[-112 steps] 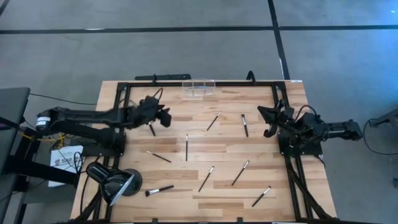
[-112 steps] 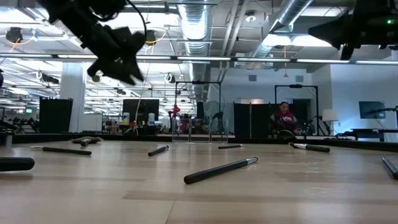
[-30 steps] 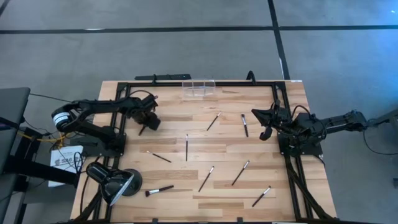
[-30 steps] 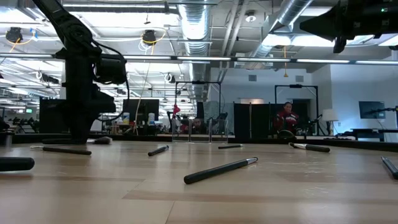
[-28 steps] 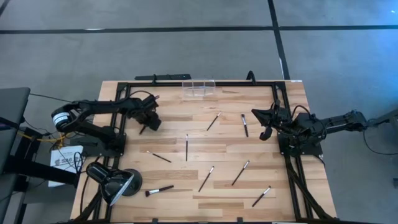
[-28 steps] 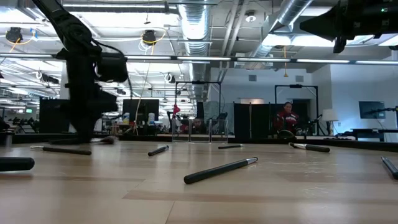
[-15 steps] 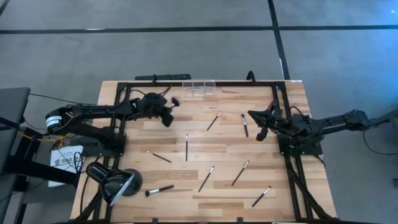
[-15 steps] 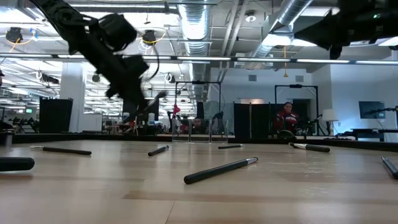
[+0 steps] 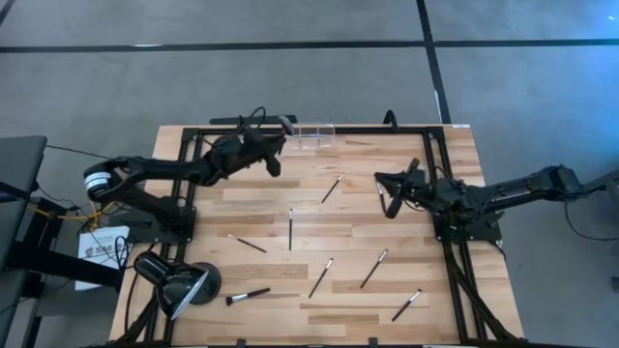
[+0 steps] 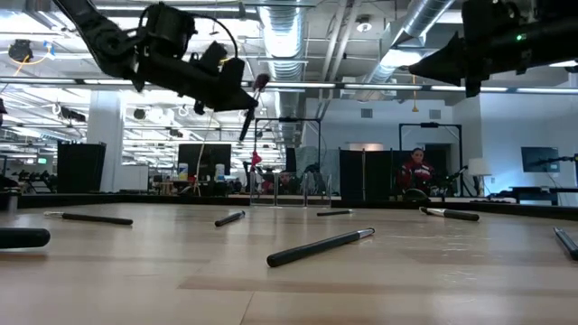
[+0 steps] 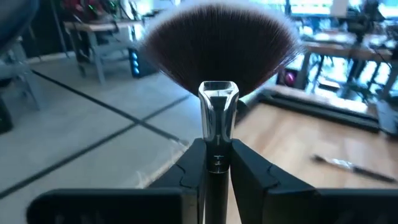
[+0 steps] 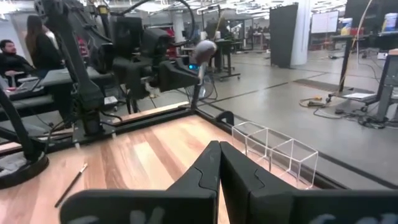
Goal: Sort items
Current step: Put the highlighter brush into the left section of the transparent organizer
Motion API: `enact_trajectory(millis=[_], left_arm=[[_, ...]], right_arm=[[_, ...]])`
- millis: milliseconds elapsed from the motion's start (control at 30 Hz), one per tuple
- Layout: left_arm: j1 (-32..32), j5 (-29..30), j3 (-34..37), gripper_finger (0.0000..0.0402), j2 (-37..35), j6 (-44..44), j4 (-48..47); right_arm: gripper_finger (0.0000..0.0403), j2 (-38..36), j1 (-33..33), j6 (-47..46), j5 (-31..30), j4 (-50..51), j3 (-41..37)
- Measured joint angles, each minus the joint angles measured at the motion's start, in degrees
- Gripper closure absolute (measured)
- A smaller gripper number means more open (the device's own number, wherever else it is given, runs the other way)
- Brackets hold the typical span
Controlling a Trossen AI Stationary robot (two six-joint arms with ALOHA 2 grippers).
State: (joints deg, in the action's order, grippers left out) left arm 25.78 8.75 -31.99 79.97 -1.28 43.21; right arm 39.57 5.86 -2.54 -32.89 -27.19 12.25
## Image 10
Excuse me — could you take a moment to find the black desk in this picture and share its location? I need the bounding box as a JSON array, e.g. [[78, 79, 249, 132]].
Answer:
[[489, 184, 578, 207]]

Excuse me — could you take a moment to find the black folding partition screen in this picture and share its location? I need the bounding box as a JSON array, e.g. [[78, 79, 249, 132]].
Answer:
[[339, 147, 451, 202]]

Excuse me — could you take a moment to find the clear acrylic organizer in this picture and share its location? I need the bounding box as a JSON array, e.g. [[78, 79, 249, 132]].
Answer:
[[248, 172, 333, 209]]

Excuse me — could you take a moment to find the black rectangular stand frame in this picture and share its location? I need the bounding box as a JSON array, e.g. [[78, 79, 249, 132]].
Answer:
[[398, 122, 463, 198]]

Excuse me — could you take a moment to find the black partition panel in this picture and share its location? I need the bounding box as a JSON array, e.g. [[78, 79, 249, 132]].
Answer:
[[56, 141, 107, 195]]

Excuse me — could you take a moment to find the large dark display screen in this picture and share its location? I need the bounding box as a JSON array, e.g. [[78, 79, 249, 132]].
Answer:
[[177, 143, 233, 182]]

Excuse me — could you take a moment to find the black ceiling camera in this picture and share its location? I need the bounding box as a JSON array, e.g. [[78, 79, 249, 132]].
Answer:
[[7, 39, 35, 62]]

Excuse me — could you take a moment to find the white pillar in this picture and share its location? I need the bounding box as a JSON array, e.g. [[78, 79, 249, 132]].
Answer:
[[86, 89, 126, 193]]

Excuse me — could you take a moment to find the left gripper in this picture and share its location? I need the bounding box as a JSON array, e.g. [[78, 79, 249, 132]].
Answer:
[[133, 44, 259, 115]]

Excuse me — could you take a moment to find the white shade lamp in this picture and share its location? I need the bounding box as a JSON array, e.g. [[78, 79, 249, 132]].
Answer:
[[467, 157, 493, 198]]

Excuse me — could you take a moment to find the person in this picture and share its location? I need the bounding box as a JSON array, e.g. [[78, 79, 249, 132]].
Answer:
[[275, 170, 299, 196], [396, 147, 437, 193]]

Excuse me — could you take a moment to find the short black pen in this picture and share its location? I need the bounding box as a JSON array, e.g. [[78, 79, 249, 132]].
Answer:
[[213, 209, 247, 228]]

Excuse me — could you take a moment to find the long ceiling light strip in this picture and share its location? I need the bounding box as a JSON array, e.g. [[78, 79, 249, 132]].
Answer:
[[0, 77, 578, 95]]

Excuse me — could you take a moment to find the black desk lamp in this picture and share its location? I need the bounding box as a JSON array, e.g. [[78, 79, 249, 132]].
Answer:
[[0, 227, 51, 250]]

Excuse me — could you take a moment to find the long black pen silver tip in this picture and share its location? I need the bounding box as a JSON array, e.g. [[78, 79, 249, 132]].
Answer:
[[266, 227, 377, 268]]

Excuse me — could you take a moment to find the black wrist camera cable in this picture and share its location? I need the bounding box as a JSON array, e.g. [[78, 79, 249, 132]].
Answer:
[[193, 13, 239, 60]]

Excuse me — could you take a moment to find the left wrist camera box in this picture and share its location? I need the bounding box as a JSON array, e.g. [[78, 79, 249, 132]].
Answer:
[[192, 40, 229, 76]]

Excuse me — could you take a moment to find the black aluminium table frame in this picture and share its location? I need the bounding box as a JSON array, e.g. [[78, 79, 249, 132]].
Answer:
[[0, 191, 578, 222]]

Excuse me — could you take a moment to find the silver ventilation duct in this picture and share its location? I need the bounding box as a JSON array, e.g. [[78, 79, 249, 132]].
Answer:
[[257, 0, 309, 150], [360, 0, 457, 87]]

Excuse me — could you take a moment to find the wall-mounted dark monitor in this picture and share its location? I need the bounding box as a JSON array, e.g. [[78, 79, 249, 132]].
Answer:
[[520, 145, 562, 174]]

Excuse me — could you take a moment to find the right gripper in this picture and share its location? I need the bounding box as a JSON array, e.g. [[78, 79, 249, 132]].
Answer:
[[408, 31, 520, 98]]

